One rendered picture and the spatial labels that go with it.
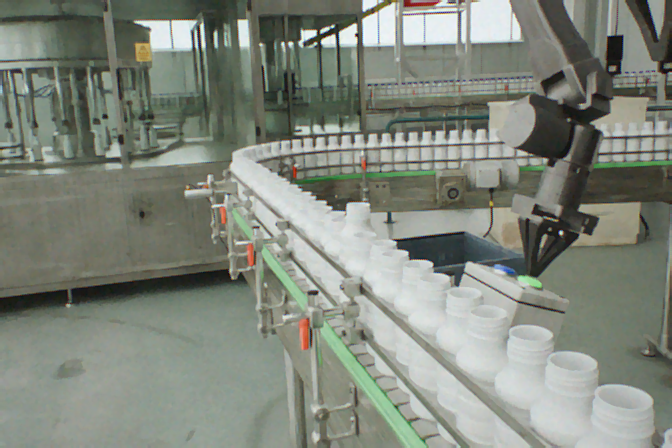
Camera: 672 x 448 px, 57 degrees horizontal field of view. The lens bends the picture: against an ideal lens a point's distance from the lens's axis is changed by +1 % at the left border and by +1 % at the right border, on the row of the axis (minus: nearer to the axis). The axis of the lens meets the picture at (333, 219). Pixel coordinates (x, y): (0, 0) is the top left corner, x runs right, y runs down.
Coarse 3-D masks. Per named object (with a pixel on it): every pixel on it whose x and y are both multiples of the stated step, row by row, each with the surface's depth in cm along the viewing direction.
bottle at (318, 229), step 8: (320, 208) 116; (328, 208) 115; (312, 216) 114; (320, 216) 112; (320, 224) 113; (312, 232) 113; (320, 232) 112; (312, 256) 114; (312, 264) 114; (312, 272) 115; (320, 272) 114; (320, 280) 114; (312, 288) 115; (320, 296) 115
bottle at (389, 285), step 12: (384, 252) 82; (396, 252) 83; (384, 264) 81; (396, 264) 80; (384, 276) 81; (396, 276) 80; (372, 288) 82; (384, 288) 80; (396, 288) 80; (384, 300) 80; (384, 324) 81; (384, 336) 81; (384, 348) 82; (384, 372) 82
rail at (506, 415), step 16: (272, 208) 144; (304, 240) 116; (320, 256) 105; (304, 272) 118; (320, 288) 108; (336, 304) 99; (384, 304) 77; (400, 320) 73; (368, 336) 85; (416, 336) 68; (384, 352) 80; (432, 352) 65; (400, 368) 75; (448, 368) 61; (464, 384) 58; (480, 400) 56; (496, 400) 53; (512, 416) 51; (448, 432) 63; (528, 432) 49
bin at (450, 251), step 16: (400, 240) 177; (416, 240) 178; (432, 240) 180; (448, 240) 182; (464, 240) 183; (480, 240) 174; (416, 256) 179; (432, 256) 181; (448, 256) 183; (464, 256) 184; (480, 256) 175; (496, 256) 167; (512, 256) 159
